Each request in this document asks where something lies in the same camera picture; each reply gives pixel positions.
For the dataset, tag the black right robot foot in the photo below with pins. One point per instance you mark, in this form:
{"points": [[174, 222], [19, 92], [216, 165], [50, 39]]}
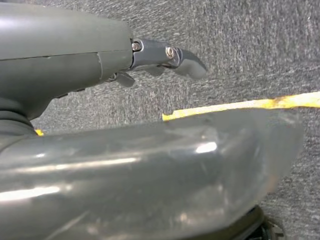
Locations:
{"points": [[272, 230]]}

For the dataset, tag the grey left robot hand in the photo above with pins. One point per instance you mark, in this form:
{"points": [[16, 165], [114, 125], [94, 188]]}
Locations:
{"points": [[62, 49]]}

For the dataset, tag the yellow floor tape outline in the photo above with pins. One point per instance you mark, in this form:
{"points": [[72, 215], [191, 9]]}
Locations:
{"points": [[237, 106]]}

